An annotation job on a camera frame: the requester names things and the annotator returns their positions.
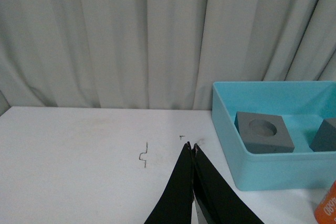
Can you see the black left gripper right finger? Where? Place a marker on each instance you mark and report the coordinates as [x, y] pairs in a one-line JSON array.
[[217, 201]]

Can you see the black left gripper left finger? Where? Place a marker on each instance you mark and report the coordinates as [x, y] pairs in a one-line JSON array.
[[175, 204]]

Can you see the gray block with round hole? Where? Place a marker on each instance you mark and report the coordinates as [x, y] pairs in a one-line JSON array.
[[263, 133]]

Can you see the orange cylinder part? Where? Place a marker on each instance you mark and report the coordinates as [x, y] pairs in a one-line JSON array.
[[325, 211]]

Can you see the light blue plastic box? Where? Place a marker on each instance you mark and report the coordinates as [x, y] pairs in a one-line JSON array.
[[303, 106]]

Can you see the white curtain backdrop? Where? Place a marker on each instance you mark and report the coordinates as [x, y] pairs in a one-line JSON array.
[[157, 54]]

